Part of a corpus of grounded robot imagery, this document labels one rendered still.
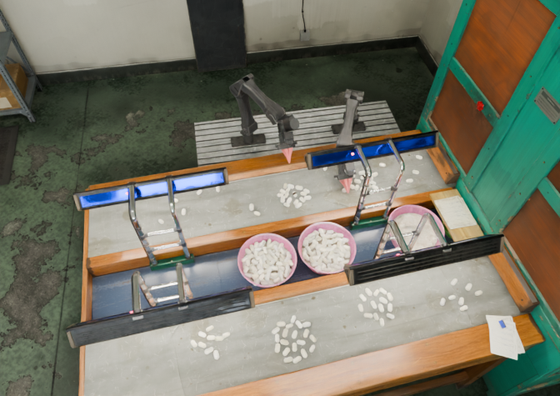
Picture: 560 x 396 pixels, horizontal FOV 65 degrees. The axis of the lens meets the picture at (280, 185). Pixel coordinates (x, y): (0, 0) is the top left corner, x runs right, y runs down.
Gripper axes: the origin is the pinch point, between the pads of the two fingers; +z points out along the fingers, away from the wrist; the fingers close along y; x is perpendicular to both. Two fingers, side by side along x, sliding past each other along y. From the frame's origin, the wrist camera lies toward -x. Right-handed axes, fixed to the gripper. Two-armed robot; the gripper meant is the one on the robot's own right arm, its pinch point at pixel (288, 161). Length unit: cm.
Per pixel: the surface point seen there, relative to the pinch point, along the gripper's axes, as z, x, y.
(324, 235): 36.9, -17.3, 7.6
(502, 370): 119, -26, 83
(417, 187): 24, -6, 63
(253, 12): -122, 152, 21
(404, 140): -1, -32, 47
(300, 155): -1.7, 13.2, 9.1
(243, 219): 23.8, -5.3, -27.9
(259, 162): -2.0, 13.5, -13.1
